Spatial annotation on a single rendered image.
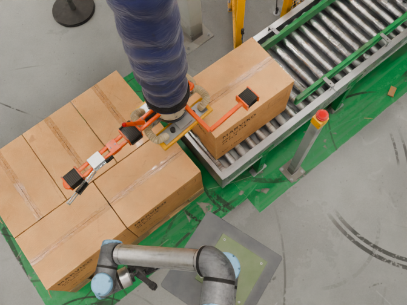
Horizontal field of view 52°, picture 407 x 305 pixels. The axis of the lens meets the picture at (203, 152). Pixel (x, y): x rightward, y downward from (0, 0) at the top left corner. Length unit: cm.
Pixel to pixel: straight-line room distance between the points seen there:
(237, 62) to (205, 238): 107
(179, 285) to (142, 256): 70
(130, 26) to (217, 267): 88
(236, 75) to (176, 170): 74
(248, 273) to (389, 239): 137
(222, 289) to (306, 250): 178
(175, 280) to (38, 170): 121
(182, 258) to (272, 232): 166
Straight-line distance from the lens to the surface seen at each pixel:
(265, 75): 256
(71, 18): 419
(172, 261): 165
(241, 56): 262
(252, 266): 239
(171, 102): 191
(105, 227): 274
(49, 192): 291
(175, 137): 215
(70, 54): 400
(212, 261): 154
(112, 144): 206
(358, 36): 335
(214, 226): 243
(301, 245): 323
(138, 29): 143
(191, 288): 240
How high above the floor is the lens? 315
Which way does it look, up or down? 70 degrees down
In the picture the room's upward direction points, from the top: 6 degrees counter-clockwise
